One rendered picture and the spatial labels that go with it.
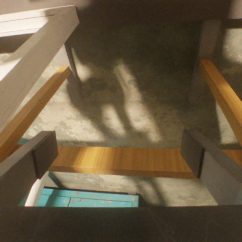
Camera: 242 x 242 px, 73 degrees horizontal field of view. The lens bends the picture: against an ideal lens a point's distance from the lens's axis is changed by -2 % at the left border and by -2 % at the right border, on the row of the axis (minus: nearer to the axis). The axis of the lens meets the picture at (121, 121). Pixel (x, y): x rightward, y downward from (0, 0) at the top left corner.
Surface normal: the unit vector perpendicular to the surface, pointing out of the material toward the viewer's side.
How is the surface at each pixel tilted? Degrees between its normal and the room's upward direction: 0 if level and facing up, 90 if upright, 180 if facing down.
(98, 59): 0
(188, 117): 0
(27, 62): 90
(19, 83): 90
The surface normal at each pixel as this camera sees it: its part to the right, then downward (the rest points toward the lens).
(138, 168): -0.10, -0.76
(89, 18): -0.11, 0.65
